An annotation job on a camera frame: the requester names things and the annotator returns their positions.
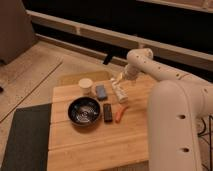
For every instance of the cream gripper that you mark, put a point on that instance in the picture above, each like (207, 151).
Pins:
(127, 73)

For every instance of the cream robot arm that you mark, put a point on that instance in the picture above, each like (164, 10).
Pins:
(175, 102)

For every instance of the black ceramic bowl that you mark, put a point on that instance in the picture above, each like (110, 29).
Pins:
(84, 111)

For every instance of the blue sponge block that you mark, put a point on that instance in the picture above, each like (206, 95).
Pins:
(101, 92)

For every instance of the black rectangular bar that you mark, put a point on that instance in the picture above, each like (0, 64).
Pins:
(107, 112)

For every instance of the orange carrot toy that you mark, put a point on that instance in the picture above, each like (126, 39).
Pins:
(120, 113)

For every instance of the cream cup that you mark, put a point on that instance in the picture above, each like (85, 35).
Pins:
(85, 85)

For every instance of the wooden bamboo board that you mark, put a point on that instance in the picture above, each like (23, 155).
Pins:
(102, 145)

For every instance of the grey cabinet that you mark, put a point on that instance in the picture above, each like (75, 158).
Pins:
(16, 32)

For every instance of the dark grey mat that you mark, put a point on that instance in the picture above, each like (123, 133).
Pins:
(27, 144)

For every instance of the wooden rail beam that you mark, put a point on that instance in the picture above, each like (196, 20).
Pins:
(166, 51)

